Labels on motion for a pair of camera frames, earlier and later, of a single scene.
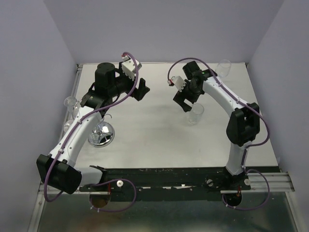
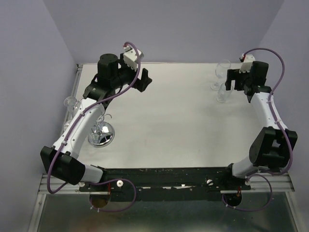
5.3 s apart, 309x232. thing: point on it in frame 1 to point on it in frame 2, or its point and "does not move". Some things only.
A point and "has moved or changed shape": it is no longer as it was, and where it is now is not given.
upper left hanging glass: x=70 y=101 does not move
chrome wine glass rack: x=102 y=135 does not move
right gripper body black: x=189 y=93 to x=240 y=79
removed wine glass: x=222 y=68 does not move
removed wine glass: x=196 y=112 has moved or changed shape
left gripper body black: x=137 y=92 to x=140 y=84
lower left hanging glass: x=67 y=124 does not move
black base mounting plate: x=163 y=183 does not move
